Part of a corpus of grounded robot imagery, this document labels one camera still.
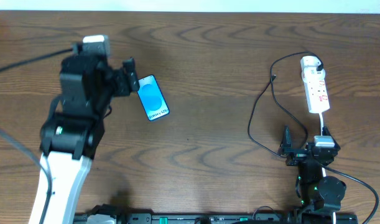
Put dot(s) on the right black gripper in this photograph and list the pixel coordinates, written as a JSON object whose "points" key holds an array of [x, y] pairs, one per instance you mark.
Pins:
{"points": [[303, 154]]}

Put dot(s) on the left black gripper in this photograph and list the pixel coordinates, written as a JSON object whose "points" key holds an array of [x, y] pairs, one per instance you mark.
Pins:
{"points": [[122, 83]]}

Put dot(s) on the blue Galaxy smartphone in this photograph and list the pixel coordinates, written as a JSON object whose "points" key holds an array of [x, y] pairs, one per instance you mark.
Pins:
{"points": [[152, 99]]}

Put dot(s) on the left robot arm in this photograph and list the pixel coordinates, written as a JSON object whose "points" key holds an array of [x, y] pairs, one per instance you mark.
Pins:
{"points": [[73, 130]]}

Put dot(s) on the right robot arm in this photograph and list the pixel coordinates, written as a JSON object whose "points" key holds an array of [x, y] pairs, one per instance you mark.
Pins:
{"points": [[320, 194]]}

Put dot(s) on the white USB charger adapter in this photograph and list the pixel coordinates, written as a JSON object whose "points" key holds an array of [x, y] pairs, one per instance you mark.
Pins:
{"points": [[311, 66]]}

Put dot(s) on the white power strip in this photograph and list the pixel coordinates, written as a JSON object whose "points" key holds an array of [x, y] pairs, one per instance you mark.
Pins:
{"points": [[315, 90]]}

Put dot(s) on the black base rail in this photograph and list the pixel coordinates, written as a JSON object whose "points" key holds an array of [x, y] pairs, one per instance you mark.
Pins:
{"points": [[147, 218]]}

